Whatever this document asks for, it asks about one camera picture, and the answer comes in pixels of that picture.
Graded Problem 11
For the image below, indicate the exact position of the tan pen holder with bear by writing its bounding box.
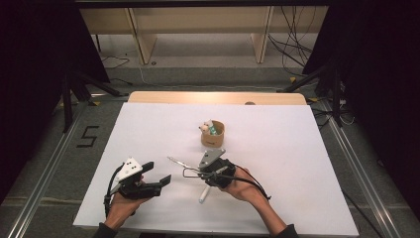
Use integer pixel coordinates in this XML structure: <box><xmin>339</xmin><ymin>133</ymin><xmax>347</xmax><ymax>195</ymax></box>
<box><xmin>198</xmin><ymin>119</ymin><xmax>226</xmax><ymax>148</ymax></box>

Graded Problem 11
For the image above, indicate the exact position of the metal floor rail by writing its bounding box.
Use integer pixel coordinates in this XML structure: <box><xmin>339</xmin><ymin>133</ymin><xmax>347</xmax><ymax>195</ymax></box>
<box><xmin>321</xmin><ymin>100</ymin><xmax>402</xmax><ymax>238</ymax></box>
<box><xmin>6</xmin><ymin>102</ymin><xmax>91</xmax><ymax>238</ymax></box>

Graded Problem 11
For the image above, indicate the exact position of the white table cover sheet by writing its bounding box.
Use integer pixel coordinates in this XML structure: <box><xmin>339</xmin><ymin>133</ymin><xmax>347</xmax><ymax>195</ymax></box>
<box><xmin>72</xmin><ymin>101</ymin><xmax>361</xmax><ymax>237</ymax></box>

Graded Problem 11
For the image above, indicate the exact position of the bundle of black cables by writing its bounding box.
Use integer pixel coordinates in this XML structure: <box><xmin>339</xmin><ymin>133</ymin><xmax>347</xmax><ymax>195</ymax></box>
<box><xmin>267</xmin><ymin>6</ymin><xmax>318</xmax><ymax>77</ymax></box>

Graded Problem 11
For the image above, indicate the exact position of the person's left hand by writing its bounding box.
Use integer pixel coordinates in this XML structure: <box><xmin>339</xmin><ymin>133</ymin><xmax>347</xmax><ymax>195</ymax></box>
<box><xmin>104</xmin><ymin>193</ymin><xmax>149</xmax><ymax>230</ymax></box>

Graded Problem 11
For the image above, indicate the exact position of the thin black floor cable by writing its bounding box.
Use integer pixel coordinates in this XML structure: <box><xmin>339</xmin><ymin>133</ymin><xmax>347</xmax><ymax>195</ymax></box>
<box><xmin>100</xmin><ymin>54</ymin><xmax>132</xmax><ymax>70</ymax></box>

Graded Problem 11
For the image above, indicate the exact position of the silver pen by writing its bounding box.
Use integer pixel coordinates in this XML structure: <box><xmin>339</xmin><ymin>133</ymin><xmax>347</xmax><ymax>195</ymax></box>
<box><xmin>166</xmin><ymin>156</ymin><xmax>202</xmax><ymax>173</ymax></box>

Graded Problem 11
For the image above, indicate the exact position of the white and green glue stick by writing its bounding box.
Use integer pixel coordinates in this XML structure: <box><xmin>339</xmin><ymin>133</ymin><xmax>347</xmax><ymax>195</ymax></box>
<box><xmin>206</xmin><ymin>119</ymin><xmax>219</xmax><ymax>137</ymax></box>

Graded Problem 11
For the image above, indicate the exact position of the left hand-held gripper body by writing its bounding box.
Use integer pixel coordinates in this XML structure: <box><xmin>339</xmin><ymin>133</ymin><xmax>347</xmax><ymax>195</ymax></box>
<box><xmin>113</xmin><ymin>157</ymin><xmax>163</xmax><ymax>200</ymax></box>

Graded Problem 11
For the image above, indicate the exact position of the black tripod stand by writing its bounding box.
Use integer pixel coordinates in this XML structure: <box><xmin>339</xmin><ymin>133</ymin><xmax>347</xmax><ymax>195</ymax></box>
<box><xmin>276</xmin><ymin>59</ymin><xmax>345</xmax><ymax>128</ymax></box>
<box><xmin>60</xmin><ymin>70</ymin><xmax>125</xmax><ymax>133</ymax></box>

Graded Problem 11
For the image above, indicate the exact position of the person's right hand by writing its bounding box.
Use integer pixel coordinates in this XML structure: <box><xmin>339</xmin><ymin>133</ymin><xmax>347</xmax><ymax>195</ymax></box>
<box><xmin>225</xmin><ymin>166</ymin><xmax>263</xmax><ymax>203</ymax></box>

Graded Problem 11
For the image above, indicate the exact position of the tangle of floor cables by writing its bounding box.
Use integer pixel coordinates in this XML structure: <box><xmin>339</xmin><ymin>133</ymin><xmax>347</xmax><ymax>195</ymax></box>
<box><xmin>310</xmin><ymin>95</ymin><xmax>356</xmax><ymax>130</ymax></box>

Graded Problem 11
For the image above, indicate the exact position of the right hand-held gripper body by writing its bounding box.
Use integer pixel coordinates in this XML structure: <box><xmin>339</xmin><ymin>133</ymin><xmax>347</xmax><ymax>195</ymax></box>
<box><xmin>197</xmin><ymin>148</ymin><xmax>237</xmax><ymax>189</ymax></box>

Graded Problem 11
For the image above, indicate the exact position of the left hand-held gripper black cable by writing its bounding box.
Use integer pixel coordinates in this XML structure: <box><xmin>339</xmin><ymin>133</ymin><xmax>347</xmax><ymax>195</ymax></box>
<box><xmin>103</xmin><ymin>164</ymin><xmax>124</xmax><ymax>217</ymax></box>

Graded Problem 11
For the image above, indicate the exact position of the black curtain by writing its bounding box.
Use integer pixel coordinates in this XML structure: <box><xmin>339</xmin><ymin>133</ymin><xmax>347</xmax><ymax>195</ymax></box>
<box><xmin>0</xmin><ymin>0</ymin><xmax>111</xmax><ymax>203</ymax></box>
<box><xmin>301</xmin><ymin>0</ymin><xmax>420</xmax><ymax>221</ymax></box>

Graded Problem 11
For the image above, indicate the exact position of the light wooden desk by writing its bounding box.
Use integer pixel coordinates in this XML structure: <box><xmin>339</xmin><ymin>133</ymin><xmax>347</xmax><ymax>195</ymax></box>
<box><xmin>78</xmin><ymin>5</ymin><xmax>330</xmax><ymax>65</ymax></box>

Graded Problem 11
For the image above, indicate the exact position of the white pen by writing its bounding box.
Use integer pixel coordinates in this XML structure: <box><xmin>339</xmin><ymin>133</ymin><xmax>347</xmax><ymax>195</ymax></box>
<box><xmin>198</xmin><ymin>183</ymin><xmax>211</xmax><ymax>204</ymax></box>

